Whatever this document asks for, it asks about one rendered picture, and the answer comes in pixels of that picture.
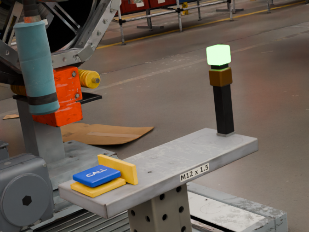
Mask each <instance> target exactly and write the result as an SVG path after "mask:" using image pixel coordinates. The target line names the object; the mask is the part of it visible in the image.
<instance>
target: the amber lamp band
mask: <svg viewBox="0 0 309 232"><path fill-rule="evenodd" d="M209 79H210V85H211V86H216V87H224V86H226V85H229V84H232V83H233V80H232V69H231V67H227V68H224V69H221V70H216V69H209Z"/></svg>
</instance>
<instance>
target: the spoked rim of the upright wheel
mask: <svg viewBox="0 0 309 232"><path fill-rule="evenodd" d="M7 1H8V2H9V3H11V7H10V10H9V12H8V15H7V18H6V21H5V24H4V27H3V30H2V32H1V35H0V39H1V40H2V41H3V42H5V43H6V44H7V45H9V46H10V45H11V42H12V39H13V36H14V34H15V31H14V28H13V26H14V25H15V24H16V23H18V22H19V19H20V16H21V14H22V11H23V4H22V0H7ZM39 3H40V2H36V4H39ZM41 4H42V5H43V6H44V7H45V8H46V9H47V10H48V11H49V12H50V13H51V14H52V15H54V18H53V20H52V22H51V24H50V25H49V27H48V28H47V30H46V33H47V38H48V42H49V47H50V52H51V53H52V52H58V51H62V50H66V49H69V48H70V47H71V46H73V45H74V44H75V43H76V42H77V41H78V39H79V37H80V36H81V34H82V32H83V30H84V29H85V27H86V25H87V24H88V22H89V20H90V18H91V17H92V15H93V13H94V11H95V8H96V4H97V0H68V1H62V2H58V3H57V2H41ZM54 8H55V9H56V10H55V9H54ZM13 17H14V18H13ZM12 19H13V21H12ZM11 22H12V23H11ZM10 25H11V26H10ZM9 28H10V30H9ZM8 30H9V32H8ZM7 33H8V35H7ZM6 37H7V38H6ZM5 39H6V40H5Z"/></svg>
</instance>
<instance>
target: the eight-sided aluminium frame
mask: <svg viewBox="0 0 309 232"><path fill-rule="evenodd" d="M120 5H121V0H101V1H100V3H99V5H98V6H97V8H96V10H95V11H94V13H93V15H92V17H91V18H90V20H89V22H88V24H87V25H86V27H85V29H84V30H83V32H82V34H81V36H80V37H79V39H78V41H77V42H76V44H75V46H74V47H73V48H70V49H66V50H62V51H58V52H52V53H51V60H52V67H53V69H54V68H58V67H62V66H66V65H70V64H75V63H79V62H84V61H87V60H89V59H90V58H91V56H92V54H93V53H94V51H95V49H96V47H97V45H98V44H99V42H100V40H101V38H102V36H103V35H104V33H105V31H106V29H107V28H108V26H109V24H110V23H111V21H112V19H113V17H114V15H115V14H116V12H117V11H118V10H119V7H120ZM0 61H1V62H2V63H4V64H5V65H7V66H8V67H10V69H11V70H14V71H15V72H17V73H18V74H22V71H21V66H20V62H19V57H18V52H17V51H16V50H14V49H13V48H11V47H10V46H9V45H7V44H6V43H5V42H3V41H2V40H1V39H0Z"/></svg>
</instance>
